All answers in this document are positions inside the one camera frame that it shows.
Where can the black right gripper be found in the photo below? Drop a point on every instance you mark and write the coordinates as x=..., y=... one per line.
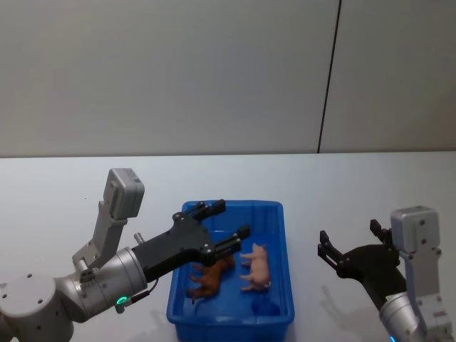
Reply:
x=374, y=267

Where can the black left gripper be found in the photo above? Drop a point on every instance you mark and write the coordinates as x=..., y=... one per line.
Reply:
x=178, y=242

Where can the brown toy horse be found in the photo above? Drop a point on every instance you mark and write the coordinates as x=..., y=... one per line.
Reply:
x=212, y=279

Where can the pink toy pig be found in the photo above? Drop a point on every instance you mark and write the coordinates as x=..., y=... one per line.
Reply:
x=259, y=267

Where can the blue plastic bin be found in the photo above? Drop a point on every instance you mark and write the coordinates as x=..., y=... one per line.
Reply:
x=228, y=317

